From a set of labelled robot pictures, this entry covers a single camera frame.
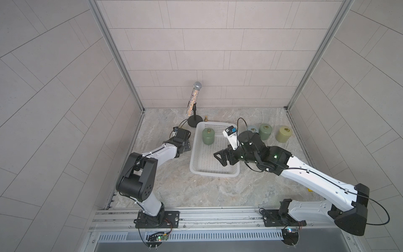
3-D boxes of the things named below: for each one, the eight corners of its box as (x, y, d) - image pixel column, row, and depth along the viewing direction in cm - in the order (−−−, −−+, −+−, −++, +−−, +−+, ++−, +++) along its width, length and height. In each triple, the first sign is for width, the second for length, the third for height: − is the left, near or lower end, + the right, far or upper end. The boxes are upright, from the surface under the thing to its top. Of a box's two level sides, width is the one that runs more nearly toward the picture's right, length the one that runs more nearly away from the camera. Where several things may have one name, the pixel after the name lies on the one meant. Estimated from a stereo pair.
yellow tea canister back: (277, 142, 100) (282, 134, 93) (274, 134, 104) (279, 126, 98) (288, 142, 100) (294, 134, 93) (285, 134, 104) (290, 126, 98)
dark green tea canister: (258, 139, 102) (261, 132, 95) (256, 131, 106) (259, 123, 99) (269, 139, 102) (273, 132, 95) (266, 131, 106) (270, 123, 99)
